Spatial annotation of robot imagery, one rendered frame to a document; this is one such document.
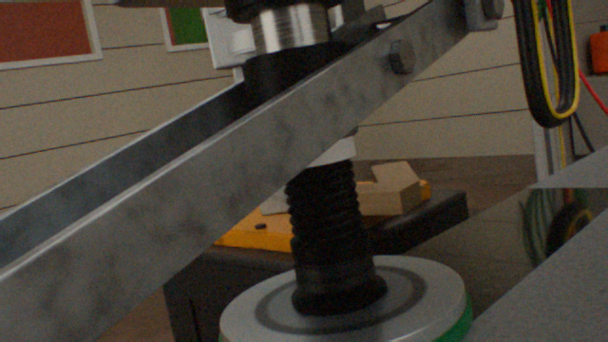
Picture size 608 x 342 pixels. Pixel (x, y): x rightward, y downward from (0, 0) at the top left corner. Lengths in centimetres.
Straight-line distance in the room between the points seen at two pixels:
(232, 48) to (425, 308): 96
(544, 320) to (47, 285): 36
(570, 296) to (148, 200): 36
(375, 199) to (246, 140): 85
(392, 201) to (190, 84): 608
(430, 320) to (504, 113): 612
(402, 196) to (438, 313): 72
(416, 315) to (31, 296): 28
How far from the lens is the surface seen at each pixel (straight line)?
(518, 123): 645
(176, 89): 700
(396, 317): 43
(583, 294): 52
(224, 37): 132
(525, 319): 48
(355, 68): 42
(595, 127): 367
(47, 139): 642
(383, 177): 144
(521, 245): 65
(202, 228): 30
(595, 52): 398
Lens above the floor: 105
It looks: 8 degrees down
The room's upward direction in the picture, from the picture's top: 10 degrees counter-clockwise
